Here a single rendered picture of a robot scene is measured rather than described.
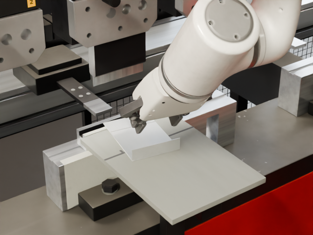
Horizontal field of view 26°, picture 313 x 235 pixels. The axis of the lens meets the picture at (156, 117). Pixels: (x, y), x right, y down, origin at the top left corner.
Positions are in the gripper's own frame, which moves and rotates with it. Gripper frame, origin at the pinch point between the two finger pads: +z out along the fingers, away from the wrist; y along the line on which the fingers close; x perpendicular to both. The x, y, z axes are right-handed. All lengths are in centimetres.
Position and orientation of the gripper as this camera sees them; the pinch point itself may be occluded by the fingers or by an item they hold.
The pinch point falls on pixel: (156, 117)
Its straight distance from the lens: 106.7
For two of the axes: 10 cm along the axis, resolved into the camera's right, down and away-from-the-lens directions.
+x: 2.9, 9.1, -2.8
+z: -2.7, 3.6, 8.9
